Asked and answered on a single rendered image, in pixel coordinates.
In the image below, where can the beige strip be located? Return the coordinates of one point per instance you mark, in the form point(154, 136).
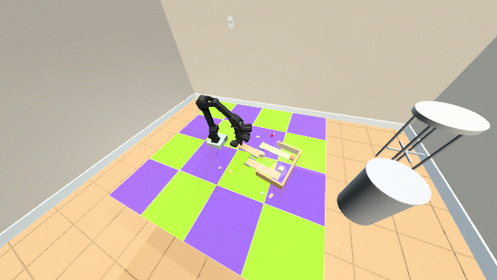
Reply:
point(250, 150)

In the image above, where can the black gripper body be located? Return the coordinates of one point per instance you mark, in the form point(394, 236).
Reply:
point(236, 142)

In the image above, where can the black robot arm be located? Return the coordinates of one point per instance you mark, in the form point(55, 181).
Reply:
point(237, 123)

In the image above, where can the pale yellow flat strip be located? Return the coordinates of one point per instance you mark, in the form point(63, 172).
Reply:
point(265, 146)

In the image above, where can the peach flat strip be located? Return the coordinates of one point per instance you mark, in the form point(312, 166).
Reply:
point(252, 163)

